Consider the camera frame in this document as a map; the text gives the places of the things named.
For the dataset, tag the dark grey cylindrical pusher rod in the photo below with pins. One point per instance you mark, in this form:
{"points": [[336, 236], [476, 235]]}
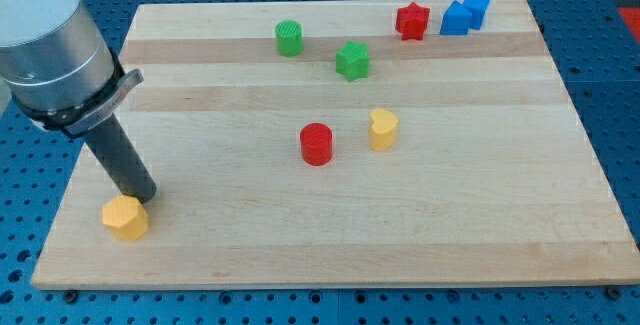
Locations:
{"points": [[115, 152]]}

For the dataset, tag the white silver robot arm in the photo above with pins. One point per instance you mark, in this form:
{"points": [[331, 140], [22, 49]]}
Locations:
{"points": [[64, 77]]}

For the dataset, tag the yellow hexagon block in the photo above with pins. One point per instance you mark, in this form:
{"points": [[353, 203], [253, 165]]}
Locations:
{"points": [[125, 218]]}

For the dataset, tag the yellow heart block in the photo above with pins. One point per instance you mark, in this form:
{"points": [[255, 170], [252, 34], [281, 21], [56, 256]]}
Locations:
{"points": [[383, 126]]}

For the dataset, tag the red cylinder block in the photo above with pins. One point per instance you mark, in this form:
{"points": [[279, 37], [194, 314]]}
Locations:
{"points": [[316, 144]]}

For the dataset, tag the green cylinder block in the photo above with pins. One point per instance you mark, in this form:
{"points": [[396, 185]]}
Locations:
{"points": [[289, 38]]}

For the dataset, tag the green star block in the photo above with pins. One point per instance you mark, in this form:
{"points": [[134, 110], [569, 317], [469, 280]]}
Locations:
{"points": [[353, 61]]}

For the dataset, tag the light wooden board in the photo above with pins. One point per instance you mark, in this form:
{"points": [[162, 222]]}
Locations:
{"points": [[492, 180]]}

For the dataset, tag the red star block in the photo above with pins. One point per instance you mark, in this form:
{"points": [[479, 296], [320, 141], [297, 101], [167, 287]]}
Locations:
{"points": [[412, 21]]}

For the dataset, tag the blue pentagon block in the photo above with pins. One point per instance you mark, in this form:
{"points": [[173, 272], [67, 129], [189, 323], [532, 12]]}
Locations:
{"points": [[456, 20]]}

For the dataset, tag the blue cube block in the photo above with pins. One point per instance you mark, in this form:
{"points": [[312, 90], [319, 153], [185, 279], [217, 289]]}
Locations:
{"points": [[478, 9]]}

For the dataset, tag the red object at edge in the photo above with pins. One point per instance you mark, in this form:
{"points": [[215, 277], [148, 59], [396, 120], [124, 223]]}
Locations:
{"points": [[631, 17]]}

